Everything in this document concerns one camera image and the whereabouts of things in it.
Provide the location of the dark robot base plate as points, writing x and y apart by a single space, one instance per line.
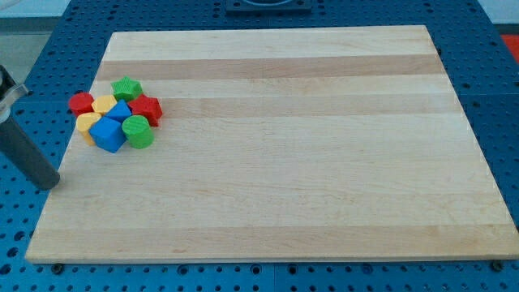
239 7

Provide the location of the green star block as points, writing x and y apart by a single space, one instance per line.
126 89

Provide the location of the red star block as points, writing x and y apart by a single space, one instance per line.
149 107

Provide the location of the green cylinder block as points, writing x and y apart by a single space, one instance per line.
138 131

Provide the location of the blue triangle block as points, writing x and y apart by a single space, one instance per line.
120 112

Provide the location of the blue cube block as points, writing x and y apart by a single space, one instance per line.
107 134

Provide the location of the yellow heart block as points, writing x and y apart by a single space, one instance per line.
84 123

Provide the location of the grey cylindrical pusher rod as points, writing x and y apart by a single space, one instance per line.
26 156

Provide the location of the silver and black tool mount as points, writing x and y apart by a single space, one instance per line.
11 91

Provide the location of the yellow hexagon block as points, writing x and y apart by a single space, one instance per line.
104 104

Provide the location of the red cylinder block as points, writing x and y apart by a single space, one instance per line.
81 103

